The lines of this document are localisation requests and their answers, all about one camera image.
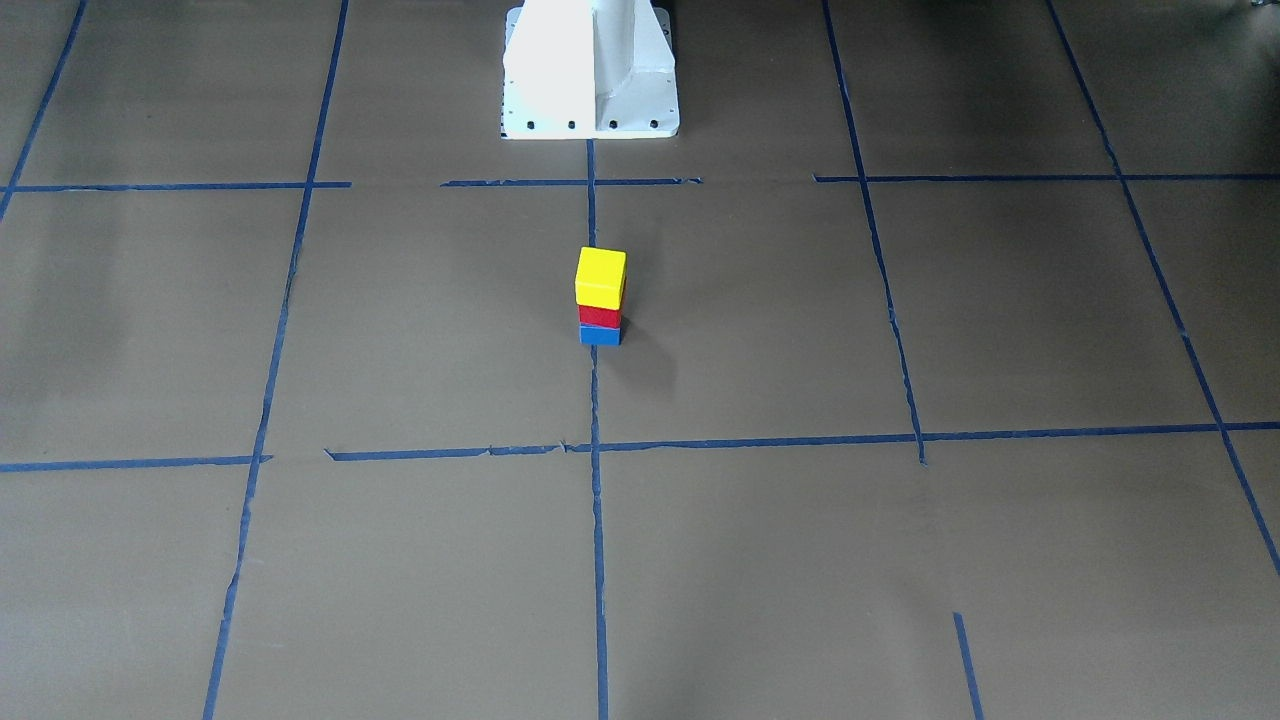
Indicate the yellow wooden cube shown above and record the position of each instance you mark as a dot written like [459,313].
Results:
[600,278]

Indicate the blue tape line lengthwise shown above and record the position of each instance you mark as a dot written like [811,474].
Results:
[258,450]
[603,696]

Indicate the blue wooden cube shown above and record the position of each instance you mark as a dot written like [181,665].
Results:
[600,335]

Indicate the blue tape line crosswise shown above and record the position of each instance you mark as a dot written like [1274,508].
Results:
[770,442]

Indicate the white mast base plate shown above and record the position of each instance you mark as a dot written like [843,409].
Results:
[583,70]

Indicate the red wooden cube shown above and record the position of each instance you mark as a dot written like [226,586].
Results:
[603,317]

